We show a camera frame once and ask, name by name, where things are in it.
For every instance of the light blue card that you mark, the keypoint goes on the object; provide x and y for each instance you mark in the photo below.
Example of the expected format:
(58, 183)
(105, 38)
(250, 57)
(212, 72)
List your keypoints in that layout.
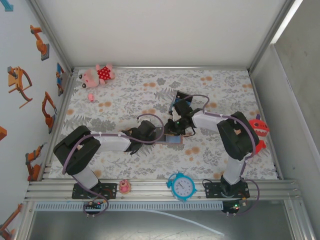
(175, 140)

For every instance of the blue VIP card stack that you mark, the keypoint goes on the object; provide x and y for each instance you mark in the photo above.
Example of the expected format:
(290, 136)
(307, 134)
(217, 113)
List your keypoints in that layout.
(176, 101)

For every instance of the blue and orange sticker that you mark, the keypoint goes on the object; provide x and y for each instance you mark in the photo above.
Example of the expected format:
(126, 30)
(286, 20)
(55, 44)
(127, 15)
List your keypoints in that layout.
(60, 75)

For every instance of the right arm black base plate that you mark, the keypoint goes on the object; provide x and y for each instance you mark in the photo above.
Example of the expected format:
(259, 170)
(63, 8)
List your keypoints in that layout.
(211, 191)

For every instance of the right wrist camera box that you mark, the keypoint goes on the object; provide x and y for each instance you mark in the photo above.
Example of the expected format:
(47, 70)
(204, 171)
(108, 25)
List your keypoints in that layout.
(176, 115)

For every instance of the white plastic tube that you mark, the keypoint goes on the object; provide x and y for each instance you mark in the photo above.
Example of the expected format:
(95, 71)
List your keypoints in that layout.
(190, 221)

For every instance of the clear acrylic card box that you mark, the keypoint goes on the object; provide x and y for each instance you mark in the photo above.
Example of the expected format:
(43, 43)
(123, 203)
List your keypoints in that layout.
(172, 108)

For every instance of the black card stack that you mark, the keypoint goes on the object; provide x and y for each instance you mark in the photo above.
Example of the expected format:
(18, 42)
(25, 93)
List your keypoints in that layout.
(183, 96)

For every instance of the aluminium frame post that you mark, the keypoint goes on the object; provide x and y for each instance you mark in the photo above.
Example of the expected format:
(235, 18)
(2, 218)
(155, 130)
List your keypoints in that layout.
(272, 32)
(50, 32)

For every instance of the brown leather card holder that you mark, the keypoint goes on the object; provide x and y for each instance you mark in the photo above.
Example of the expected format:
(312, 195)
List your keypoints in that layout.
(162, 143)

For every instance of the aluminium frame rail, wide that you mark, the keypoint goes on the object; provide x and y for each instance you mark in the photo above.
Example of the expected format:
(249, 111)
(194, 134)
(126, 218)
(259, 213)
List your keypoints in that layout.
(150, 190)

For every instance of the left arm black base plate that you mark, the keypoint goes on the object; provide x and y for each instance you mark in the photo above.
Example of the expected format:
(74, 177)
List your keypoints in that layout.
(111, 191)

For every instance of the pink pig plush toy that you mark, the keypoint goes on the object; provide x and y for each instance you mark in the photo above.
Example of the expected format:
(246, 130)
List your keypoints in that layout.
(105, 73)

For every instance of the aluminium frame side rail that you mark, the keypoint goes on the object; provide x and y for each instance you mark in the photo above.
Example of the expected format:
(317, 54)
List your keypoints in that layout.
(65, 100)

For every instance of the red monster plush toy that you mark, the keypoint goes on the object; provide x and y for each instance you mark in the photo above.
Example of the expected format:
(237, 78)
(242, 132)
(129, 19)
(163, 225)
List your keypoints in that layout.
(260, 126)

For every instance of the floral tablecloth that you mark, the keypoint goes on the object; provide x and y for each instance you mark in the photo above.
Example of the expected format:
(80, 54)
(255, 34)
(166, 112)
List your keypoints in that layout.
(150, 82)

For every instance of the blue alarm clock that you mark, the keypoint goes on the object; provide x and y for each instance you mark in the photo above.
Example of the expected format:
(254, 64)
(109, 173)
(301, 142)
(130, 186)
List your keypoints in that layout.
(182, 187)

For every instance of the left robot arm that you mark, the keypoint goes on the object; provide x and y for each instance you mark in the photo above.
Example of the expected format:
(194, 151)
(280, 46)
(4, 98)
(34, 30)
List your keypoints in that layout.
(112, 142)

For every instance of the orange claw sticker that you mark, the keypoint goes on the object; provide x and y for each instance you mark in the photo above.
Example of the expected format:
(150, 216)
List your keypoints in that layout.
(16, 80)

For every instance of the orange wall sticker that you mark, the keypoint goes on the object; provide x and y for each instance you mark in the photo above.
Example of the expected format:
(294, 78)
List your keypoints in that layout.
(2, 133)

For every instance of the pink bear figure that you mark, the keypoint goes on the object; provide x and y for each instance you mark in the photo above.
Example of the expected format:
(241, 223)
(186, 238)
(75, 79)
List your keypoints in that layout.
(124, 186)

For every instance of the blue wall sticker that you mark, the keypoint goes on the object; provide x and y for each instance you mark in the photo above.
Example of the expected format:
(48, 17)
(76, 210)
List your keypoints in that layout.
(8, 7)

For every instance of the small pink pig figure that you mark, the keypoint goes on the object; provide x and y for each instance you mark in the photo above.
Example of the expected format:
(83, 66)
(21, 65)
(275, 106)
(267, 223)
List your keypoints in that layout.
(91, 97)

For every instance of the aluminium frame rail, thin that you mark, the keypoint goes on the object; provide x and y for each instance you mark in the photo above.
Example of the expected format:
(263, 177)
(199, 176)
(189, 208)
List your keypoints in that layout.
(162, 67)

